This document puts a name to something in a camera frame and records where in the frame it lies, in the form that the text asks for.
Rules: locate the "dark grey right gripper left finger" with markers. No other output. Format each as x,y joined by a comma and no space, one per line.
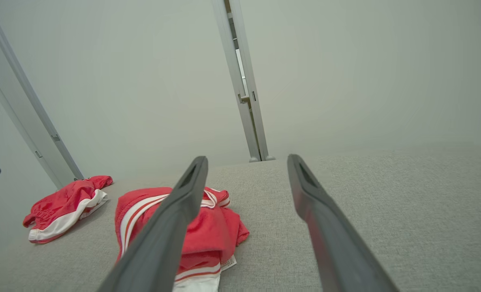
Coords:
163,227

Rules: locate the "red shorts with white trim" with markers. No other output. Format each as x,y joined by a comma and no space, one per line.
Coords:
60,207

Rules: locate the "grey metal partition frame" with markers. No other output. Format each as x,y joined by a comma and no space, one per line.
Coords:
25,117
244,117

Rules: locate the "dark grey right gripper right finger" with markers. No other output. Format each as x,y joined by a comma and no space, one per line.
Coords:
329,235

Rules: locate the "red jersey with white sleeves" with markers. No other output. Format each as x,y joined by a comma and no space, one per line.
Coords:
212,235

